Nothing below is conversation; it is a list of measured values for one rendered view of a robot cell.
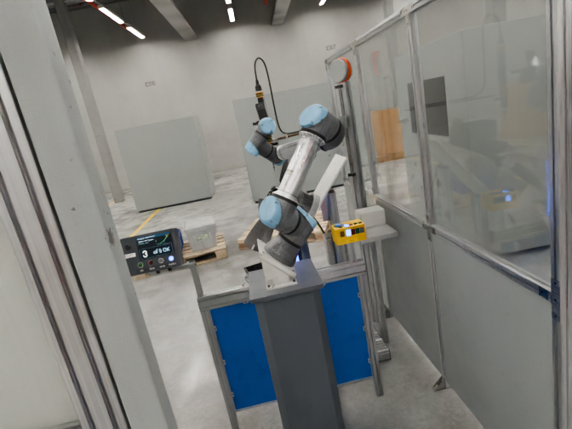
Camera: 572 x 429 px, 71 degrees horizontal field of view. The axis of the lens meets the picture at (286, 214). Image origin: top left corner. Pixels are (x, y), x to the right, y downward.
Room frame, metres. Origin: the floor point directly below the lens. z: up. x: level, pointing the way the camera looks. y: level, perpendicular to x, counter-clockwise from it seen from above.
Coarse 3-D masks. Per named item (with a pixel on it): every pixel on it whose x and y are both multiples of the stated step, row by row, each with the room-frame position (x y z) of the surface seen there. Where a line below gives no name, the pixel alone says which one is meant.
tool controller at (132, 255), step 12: (120, 240) 1.87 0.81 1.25; (132, 240) 1.87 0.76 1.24; (144, 240) 1.87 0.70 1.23; (156, 240) 1.88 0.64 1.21; (168, 240) 1.88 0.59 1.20; (132, 252) 1.86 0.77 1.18; (156, 252) 1.86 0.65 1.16; (168, 252) 1.86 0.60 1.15; (180, 252) 1.93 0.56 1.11; (132, 264) 1.84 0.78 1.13; (144, 264) 1.85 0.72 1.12; (156, 264) 1.85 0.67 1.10; (168, 264) 1.85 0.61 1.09; (180, 264) 1.86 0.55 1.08; (132, 276) 1.83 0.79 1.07
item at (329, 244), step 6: (324, 234) 2.59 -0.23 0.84; (330, 234) 2.57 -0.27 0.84; (324, 240) 2.58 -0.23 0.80; (330, 240) 2.53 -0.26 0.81; (330, 246) 2.53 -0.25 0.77; (330, 252) 2.53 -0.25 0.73; (330, 258) 2.53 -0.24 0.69; (336, 258) 2.53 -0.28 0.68; (348, 258) 2.54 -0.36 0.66; (330, 264) 2.53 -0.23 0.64
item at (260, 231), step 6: (258, 222) 2.39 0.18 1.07; (252, 228) 2.40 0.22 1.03; (258, 228) 2.36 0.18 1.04; (264, 228) 2.34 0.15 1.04; (270, 228) 2.32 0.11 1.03; (252, 234) 2.37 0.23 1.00; (258, 234) 2.34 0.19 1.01; (264, 234) 2.32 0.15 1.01; (270, 234) 2.30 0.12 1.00; (246, 240) 2.39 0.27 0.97; (252, 240) 2.34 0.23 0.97; (264, 240) 2.29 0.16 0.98; (270, 240) 2.27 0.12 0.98; (252, 246) 2.32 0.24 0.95
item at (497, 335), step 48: (384, 240) 2.71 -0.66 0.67; (432, 240) 1.93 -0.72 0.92; (384, 288) 2.86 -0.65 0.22; (432, 288) 1.99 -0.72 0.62; (480, 288) 1.52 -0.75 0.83; (432, 336) 2.05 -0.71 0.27; (480, 336) 1.55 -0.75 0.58; (528, 336) 1.24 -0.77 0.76; (480, 384) 1.58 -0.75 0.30; (528, 384) 1.25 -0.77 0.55
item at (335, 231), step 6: (342, 222) 2.04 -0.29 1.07; (348, 222) 2.02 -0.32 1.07; (354, 222) 2.00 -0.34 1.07; (336, 228) 1.95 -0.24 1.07; (342, 228) 1.94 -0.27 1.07; (348, 228) 1.94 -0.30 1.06; (354, 228) 1.95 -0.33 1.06; (336, 234) 1.94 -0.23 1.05; (354, 234) 1.95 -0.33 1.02; (360, 234) 1.95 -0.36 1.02; (336, 240) 1.94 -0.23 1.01; (342, 240) 1.94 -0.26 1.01; (348, 240) 1.94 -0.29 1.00; (354, 240) 1.94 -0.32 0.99; (360, 240) 1.95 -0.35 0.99
